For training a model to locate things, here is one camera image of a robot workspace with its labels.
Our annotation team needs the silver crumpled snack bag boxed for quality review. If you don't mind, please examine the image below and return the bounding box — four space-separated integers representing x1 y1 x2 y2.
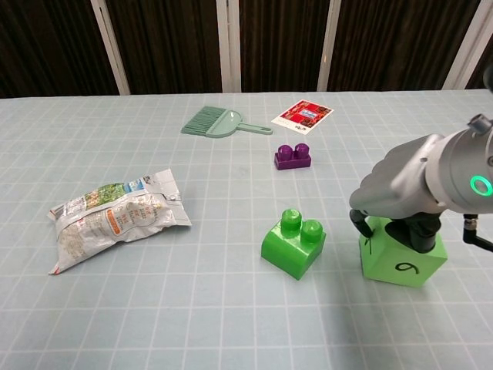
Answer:
48 168 193 276

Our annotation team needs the teal plastic hand brush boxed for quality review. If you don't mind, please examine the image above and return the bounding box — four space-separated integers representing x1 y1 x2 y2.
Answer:
180 106 274 140

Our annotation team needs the green numbered cube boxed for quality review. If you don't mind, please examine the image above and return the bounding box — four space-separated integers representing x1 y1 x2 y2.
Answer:
358 215 449 288

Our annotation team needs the purple two-stud toy brick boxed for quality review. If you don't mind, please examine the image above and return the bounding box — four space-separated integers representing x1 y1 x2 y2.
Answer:
273 143 313 171

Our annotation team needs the green two-stud toy brick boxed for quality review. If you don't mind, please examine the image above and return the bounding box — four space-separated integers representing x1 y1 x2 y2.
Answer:
260 208 327 281

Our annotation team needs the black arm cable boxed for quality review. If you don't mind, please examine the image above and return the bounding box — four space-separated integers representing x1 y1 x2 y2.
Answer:
461 214 493 251

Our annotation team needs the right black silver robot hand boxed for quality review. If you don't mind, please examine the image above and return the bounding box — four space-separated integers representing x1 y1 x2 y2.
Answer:
348 133 448 254

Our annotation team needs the light blue grid tablecloth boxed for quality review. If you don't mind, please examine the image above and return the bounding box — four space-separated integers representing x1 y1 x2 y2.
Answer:
0 88 493 370

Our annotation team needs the white partition frame post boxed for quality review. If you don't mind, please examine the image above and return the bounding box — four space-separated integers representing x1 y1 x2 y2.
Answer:
89 0 131 96
215 0 242 93
441 0 493 91
317 0 343 93

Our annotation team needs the red white packet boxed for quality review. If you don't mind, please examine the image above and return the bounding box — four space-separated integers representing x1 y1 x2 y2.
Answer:
270 99 334 135

